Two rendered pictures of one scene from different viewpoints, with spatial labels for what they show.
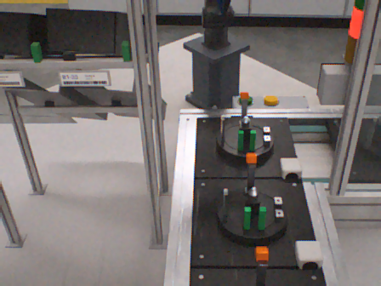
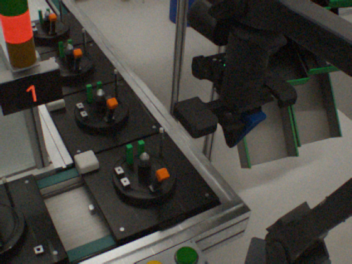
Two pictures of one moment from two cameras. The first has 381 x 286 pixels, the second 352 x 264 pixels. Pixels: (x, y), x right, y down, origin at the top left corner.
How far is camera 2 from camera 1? 151 cm
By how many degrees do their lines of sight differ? 95
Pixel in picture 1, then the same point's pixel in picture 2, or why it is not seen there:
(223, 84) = not seen: outside the picture
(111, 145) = (297, 196)
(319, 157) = (68, 229)
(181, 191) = (169, 124)
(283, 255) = (70, 100)
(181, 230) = (148, 101)
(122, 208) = (221, 143)
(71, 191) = not seen: hidden behind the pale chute
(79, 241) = not seen: hidden behind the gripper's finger
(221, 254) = (110, 89)
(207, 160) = (166, 149)
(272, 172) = (102, 157)
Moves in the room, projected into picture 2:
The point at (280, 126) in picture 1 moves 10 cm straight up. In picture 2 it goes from (119, 220) to (117, 188)
